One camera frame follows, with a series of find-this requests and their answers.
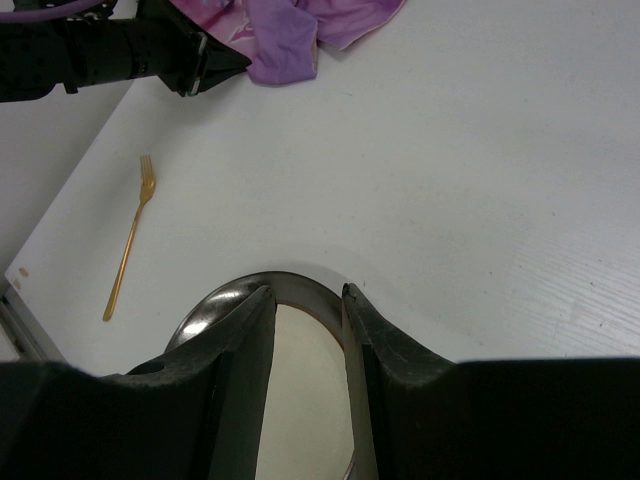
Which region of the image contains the gold fork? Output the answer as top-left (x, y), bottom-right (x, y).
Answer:
top-left (102, 155), bottom-right (156, 322)

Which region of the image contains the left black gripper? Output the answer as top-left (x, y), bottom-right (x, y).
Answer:
top-left (122, 0), bottom-right (251, 96)

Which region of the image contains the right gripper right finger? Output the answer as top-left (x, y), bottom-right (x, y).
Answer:
top-left (342, 284), bottom-right (639, 479)

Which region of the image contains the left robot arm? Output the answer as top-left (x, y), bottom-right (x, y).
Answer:
top-left (1, 1), bottom-right (251, 102)

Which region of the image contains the purple pink printed cloth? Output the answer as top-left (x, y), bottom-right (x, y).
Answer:
top-left (173, 0), bottom-right (404, 86)

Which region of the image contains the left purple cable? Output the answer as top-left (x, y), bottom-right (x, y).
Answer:
top-left (0, 0), bottom-right (101, 23)

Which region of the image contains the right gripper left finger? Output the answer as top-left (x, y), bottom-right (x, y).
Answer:
top-left (1, 287), bottom-right (276, 479)

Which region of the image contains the round metal plate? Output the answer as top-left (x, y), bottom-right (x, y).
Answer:
top-left (167, 271), bottom-right (357, 479)

